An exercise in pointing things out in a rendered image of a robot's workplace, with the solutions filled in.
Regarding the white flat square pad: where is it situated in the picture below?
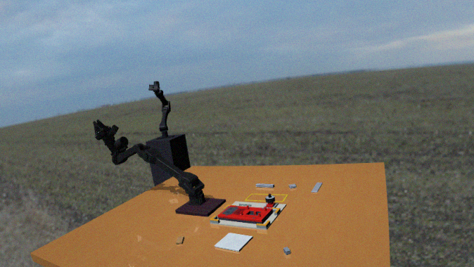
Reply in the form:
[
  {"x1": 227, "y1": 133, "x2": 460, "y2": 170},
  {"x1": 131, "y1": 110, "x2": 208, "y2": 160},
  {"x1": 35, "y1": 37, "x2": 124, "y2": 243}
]
[{"x1": 215, "y1": 233, "x2": 252, "y2": 252}]

